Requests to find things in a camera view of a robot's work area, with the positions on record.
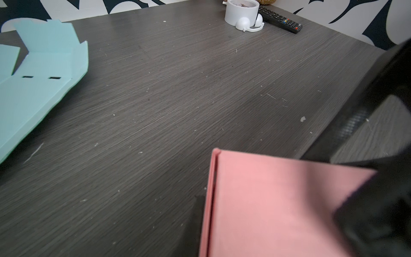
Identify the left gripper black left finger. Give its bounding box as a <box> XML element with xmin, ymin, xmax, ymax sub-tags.
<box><xmin>174</xmin><ymin>196</ymin><xmax>206</xmax><ymax>257</ymax></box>

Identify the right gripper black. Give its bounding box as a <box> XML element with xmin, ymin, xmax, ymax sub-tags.
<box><xmin>334</xmin><ymin>154</ymin><xmax>411</xmax><ymax>257</ymax></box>

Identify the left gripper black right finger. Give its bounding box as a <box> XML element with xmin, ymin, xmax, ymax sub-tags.
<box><xmin>301</xmin><ymin>40</ymin><xmax>411</xmax><ymax>162</ymax></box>

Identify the pink paper box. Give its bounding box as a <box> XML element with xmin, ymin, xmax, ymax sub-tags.
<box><xmin>199</xmin><ymin>148</ymin><xmax>374</xmax><ymax>257</ymax></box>

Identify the light blue flat paper box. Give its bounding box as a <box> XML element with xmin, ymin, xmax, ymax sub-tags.
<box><xmin>1</xmin><ymin>20</ymin><xmax>89</xmax><ymax>161</ymax></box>

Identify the black remote control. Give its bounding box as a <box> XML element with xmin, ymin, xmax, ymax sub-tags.
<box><xmin>259</xmin><ymin>5</ymin><xmax>303</xmax><ymax>34</ymax></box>

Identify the white alarm clock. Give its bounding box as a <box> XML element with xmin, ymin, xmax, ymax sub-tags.
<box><xmin>223</xmin><ymin>0</ymin><xmax>264</xmax><ymax>32</ymax></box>

